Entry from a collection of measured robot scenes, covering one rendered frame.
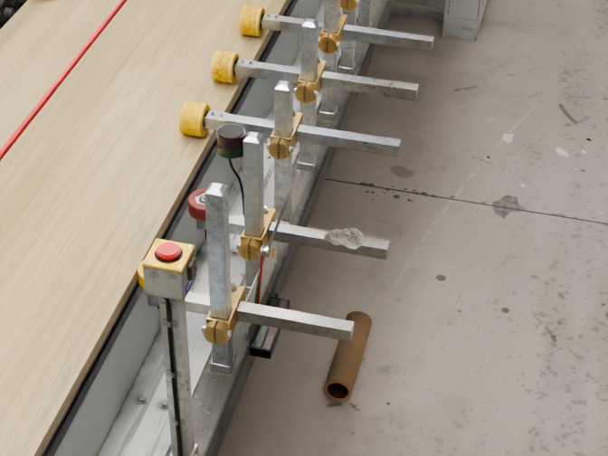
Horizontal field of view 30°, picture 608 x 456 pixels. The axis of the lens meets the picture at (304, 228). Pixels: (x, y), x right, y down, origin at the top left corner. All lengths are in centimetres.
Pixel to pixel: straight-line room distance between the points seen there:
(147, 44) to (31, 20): 36
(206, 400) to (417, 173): 200
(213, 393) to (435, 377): 117
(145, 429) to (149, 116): 81
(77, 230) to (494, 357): 150
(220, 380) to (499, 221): 182
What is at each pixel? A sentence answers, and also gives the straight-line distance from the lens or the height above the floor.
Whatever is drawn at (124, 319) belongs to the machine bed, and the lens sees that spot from 238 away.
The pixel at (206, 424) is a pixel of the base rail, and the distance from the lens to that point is 232.
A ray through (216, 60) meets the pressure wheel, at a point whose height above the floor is 97.
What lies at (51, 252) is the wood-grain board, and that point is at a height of 90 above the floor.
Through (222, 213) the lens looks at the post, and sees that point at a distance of 213.
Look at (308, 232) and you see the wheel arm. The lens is 251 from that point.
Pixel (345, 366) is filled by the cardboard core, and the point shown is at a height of 8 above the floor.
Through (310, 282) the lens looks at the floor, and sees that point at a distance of 368.
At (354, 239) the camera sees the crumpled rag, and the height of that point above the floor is 88.
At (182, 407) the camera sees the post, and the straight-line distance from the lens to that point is 213.
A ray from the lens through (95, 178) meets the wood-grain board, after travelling 263.
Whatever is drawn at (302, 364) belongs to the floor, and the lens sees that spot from 341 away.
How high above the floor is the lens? 244
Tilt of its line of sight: 39 degrees down
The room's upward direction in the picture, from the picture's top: 1 degrees clockwise
